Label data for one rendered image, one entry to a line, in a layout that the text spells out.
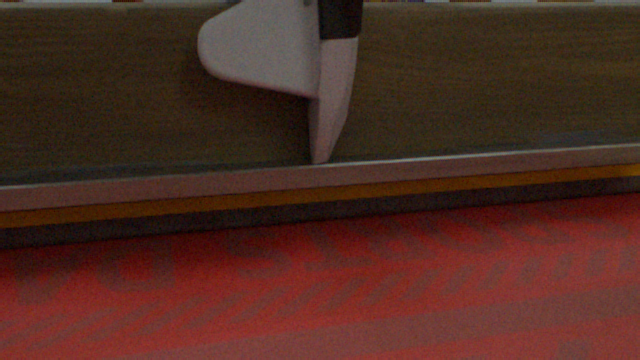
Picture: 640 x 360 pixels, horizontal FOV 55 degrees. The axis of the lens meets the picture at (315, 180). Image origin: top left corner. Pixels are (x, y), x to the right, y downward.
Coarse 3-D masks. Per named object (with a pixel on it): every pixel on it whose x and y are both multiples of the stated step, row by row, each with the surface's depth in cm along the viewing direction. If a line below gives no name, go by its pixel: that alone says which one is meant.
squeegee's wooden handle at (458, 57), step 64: (0, 64) 22; (64, 64) 23; (128, 64) 23; (192, 64) 24; (384, 64) 26; (448, 64) 27; (512, 64) 28; (576, 64) 28; (0, 128) 23; (64, 128) 24; (128, 128) 24; (192, 128) 25; (256, 128) 25; (384, 128) 27; (448, 128) 28; (512, 128) 29; (576, 128) 29
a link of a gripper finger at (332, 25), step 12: (324, 0) 22; (336, 0) 22; (348, 0) 22; (360, 0) 22; (324, 12) 22; (336, 12) 22; (348, 12) 22; (360, 12) 22; (324, 24) 22; (336, 24) 22; (348, 24) 22; (360, 24) 22; (324, 36) 22; (336, 36) 22; (348, 36) 22
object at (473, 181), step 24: (600, 168) 32; (624, 168) 32; (288, 192) 28; (312, 192) 28; (336, 192) 28; (360, 192) 29; (384, 192) 29; (408, 192) 29; (0, 216) 25; (24, 216) 25; (48, 216) 25; (72, 216) 26; (96, 216) 26; (120, 216) 26
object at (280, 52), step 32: (256, 0) 22; (288, 0) 23; (224, 32) 22; (256, 32) 23; (288, 32) 23; (224, 64) 23; (256, 64) 23; (288, 64) 23; (320, 64) 23; (352, 64) 23; (320, 96) 23; (320, 128) 24; (320, 160) 25
